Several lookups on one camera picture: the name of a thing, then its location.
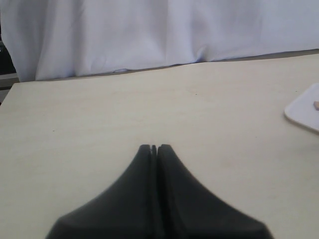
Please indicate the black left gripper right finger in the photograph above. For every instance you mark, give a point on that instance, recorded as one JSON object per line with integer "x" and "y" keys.
{"x": 191, "y": 211}

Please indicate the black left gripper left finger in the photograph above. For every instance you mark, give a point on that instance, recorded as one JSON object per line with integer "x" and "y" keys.
{"x": 128, "y": 209}

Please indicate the white plastic tray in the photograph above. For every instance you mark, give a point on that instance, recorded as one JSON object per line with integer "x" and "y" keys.
{"x": 304, "y": 110}

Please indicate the white backdrop curtain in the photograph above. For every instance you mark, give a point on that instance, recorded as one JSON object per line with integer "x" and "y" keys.
{"x": 50, "y": 39}

